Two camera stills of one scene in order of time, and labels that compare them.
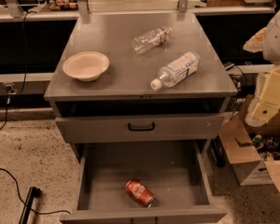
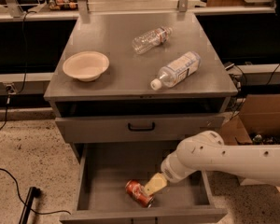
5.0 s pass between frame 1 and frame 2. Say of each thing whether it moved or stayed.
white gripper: moved
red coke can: stayed
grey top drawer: stayed
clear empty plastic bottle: stayed
